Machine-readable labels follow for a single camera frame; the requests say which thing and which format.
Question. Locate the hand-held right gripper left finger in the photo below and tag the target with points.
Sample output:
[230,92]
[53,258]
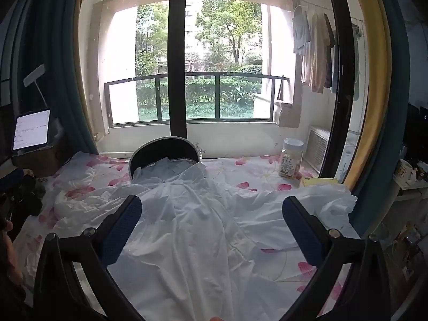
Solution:
[122,230]

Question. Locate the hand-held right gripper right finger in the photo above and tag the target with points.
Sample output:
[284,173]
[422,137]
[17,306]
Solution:
[301,230]

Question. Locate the large white garment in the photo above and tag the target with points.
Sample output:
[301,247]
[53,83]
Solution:
[200,234]

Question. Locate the person's left hand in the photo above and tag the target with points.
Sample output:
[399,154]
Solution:
[8,260]

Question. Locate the brown bedside stand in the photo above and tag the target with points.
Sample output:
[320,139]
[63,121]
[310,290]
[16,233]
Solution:
[43,160]

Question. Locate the yellow tissue pack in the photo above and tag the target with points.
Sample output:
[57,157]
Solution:
[319,182]

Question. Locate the tablet with lit screen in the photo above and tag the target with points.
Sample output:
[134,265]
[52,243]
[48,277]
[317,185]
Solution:
[31,129]

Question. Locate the pink floral bed sheet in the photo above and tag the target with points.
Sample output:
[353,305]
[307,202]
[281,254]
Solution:
[254,174]

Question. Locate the clear plastic snack jar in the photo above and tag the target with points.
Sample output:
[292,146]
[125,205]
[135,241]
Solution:
[291,157]

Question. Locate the black round chair back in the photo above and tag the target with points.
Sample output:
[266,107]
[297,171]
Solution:
[160,150]

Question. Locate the cardboard box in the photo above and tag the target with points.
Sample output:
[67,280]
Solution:
[287,115]

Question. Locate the white desk lamp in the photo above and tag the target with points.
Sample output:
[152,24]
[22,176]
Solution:
[33,75]

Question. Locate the white printed mug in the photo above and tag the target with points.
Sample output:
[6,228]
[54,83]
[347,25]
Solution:
[404,171]

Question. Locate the teal curtain with yellow lining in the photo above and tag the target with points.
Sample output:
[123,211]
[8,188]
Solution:
[384,107]

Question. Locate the hanging dark garment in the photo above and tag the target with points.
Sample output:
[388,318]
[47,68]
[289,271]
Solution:
[331,60]

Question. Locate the hanging beige garment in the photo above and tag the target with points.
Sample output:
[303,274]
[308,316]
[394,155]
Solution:
[316,57]

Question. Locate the hanging light blue shirt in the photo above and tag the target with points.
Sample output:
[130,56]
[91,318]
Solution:
[301,33]

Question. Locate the black balcony window frame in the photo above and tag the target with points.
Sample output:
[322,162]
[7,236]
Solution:
[217,97]

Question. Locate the black sliding door frame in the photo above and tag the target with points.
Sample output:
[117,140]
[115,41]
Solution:
[178,57]
[344,73]

